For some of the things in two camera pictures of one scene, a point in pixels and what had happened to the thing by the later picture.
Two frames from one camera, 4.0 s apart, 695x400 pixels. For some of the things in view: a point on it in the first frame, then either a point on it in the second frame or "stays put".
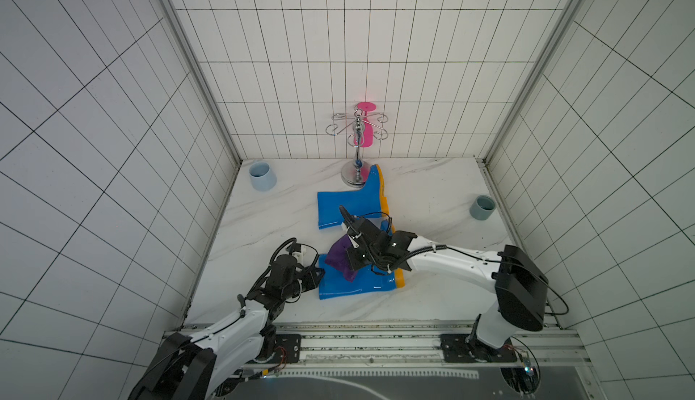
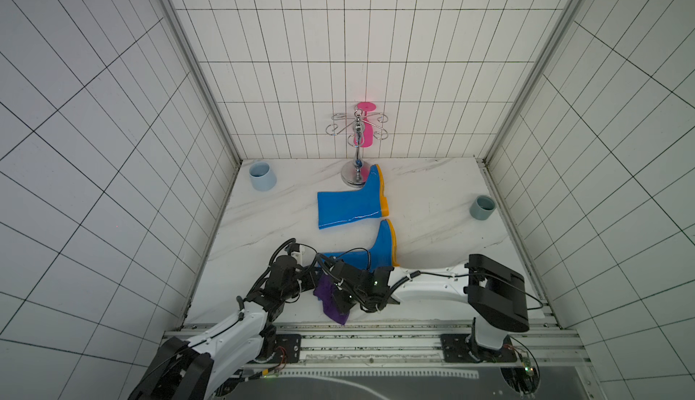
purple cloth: [337, 256] → [326, 290]
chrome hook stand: [354, 174] stays put
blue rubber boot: [367, 202] stays put
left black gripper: [312, 283] stays put
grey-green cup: [482, 207] stays put
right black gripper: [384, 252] → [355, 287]
